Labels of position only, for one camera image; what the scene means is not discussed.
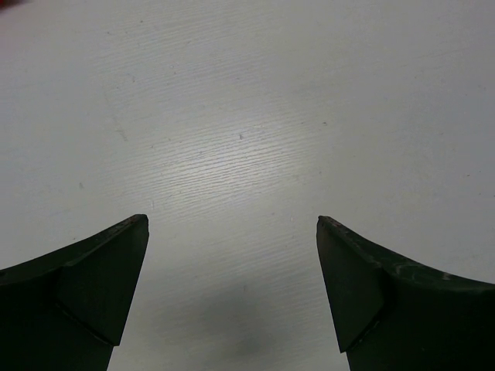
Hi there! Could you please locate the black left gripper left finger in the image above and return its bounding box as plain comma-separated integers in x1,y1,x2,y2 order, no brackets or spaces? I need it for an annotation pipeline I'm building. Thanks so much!
1,214,149,371

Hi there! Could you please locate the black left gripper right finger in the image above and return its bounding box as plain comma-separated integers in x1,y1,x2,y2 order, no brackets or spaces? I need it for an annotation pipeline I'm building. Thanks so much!
316,216,494,370

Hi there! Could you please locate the red folded t shirt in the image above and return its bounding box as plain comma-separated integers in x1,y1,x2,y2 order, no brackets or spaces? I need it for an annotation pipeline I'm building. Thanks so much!
0,0,16,9

